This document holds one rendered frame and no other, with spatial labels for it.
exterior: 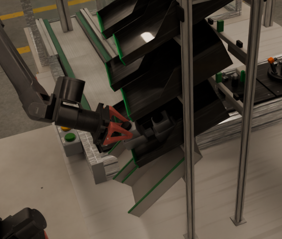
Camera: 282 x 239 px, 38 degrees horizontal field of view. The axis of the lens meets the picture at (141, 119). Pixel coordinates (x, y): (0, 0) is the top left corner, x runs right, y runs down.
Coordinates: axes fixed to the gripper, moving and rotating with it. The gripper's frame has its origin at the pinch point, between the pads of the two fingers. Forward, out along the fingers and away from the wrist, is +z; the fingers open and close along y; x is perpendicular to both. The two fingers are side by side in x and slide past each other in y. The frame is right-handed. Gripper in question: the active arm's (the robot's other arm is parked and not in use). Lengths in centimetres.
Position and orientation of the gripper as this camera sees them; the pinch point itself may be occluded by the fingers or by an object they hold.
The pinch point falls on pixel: (128, 129)
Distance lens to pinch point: 111.7
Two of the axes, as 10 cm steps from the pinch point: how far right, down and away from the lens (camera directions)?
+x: -3.7, 7.3, 5.7
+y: -1.1, -6.5, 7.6
